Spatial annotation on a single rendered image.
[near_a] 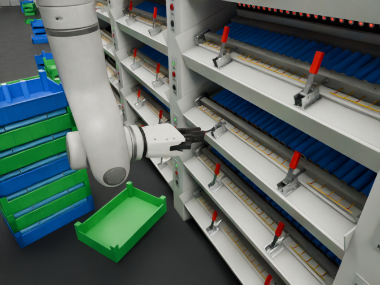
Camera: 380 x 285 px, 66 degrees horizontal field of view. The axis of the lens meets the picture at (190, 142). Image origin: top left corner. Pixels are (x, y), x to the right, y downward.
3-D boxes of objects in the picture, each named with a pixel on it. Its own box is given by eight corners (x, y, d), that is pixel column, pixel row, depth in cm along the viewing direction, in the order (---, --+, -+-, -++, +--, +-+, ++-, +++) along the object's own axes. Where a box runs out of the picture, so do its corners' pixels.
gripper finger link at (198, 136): (180, 143, 76) (202, 140, 79) (185, 149, 73) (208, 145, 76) (181, 132, 74) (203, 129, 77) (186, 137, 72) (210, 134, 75)
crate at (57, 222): (21, 249, 107) (14, 233, 103) (3, 220, 120) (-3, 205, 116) (95, 208, 125) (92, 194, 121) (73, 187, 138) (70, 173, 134)
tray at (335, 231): (345, 264, 51) (345, 237, 45) (186, 124, 97) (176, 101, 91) (423, 197, 55) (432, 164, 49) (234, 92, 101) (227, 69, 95)
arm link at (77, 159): (134, 139, 63) (122, 120, 70) (69, 147, 57) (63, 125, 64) (133, 170, 67) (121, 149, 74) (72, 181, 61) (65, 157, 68)
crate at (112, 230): (117, 263, 102) (113, 247, 98) (77, 239, 111) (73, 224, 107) (167, 211, 124) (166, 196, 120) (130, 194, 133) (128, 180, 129)
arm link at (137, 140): (121, 150, 75) (133, 148, 76) (132, 168, 68) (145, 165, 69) (121, 119, 71) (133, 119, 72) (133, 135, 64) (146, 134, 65)
